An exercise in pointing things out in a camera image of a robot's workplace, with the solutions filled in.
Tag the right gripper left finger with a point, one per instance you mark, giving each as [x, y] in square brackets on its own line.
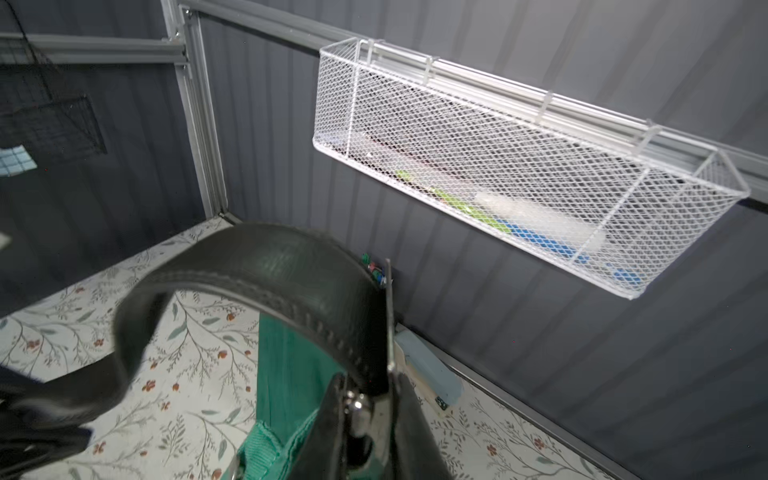
[323, 454]

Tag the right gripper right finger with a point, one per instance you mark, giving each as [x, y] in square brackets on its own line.
[414, 452]

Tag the green trousers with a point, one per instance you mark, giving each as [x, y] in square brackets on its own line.
[293, 376]

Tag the folded light blue cloth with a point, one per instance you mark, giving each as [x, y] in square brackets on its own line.
[437, 382]

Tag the white tube in basket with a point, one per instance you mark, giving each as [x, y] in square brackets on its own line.
[531, 218]

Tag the white wire mesh basket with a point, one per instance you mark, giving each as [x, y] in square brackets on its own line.
[412, 122]

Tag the black wire wall basket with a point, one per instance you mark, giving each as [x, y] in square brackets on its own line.
[45, 121]

